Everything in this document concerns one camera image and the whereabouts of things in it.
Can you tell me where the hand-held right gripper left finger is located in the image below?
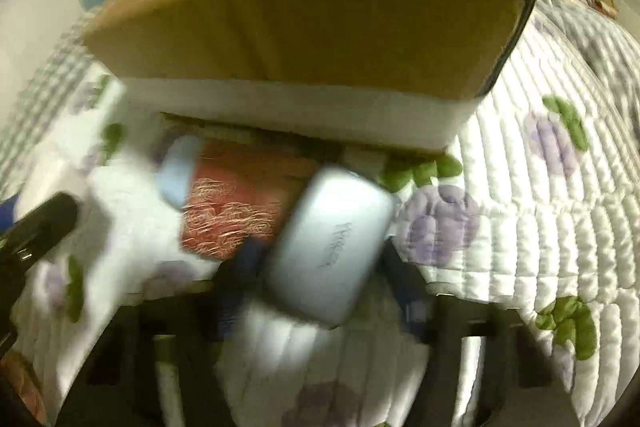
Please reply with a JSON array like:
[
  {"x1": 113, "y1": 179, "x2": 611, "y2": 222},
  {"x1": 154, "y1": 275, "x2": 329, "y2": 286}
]
[{"x1": 75, "y1": 237, "x2": 271, "y2": 427}]

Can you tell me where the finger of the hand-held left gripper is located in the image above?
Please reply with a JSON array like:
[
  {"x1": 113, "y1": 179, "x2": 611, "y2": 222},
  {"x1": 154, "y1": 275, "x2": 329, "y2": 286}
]
[{"x1": 0, "y1": 192, "x2": 81, "y2": 273}]

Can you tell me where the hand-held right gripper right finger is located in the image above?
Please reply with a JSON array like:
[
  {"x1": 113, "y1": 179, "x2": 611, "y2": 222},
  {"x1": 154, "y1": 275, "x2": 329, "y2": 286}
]
[{"x1": 380, "y1": 242, "x2": 566, "y2": 427}]

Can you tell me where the light blue rounded case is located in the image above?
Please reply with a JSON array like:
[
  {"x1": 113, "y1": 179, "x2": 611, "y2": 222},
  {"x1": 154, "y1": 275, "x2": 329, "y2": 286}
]
[{"x1": 260, "y1": 164, "x2": 398, "y2": 328}]

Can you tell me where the cardboard box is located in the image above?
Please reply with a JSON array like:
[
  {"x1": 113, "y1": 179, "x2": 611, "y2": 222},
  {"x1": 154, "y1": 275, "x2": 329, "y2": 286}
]
[{"x1": 80, "y1": 0, "x2": 543, "y2": 152}]

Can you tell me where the red patterned box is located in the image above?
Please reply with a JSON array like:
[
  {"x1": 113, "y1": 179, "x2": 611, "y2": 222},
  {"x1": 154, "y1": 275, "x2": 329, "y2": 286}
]
[{"x1": 179, "y1": 139, "x2": 321, "y2": 262}]

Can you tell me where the small light blue case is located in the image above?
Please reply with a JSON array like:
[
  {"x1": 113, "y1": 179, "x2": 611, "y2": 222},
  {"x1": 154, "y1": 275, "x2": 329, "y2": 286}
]
[{"x1": 155, "y1": 134, "x2": 203, "y2": 210}]

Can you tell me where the floral quilted blanket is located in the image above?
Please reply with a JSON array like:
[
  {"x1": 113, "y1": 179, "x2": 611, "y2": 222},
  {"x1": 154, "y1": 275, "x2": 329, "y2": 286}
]
[{"x1": 0, "y1": 2, "x2": 640, "y2": 427}]

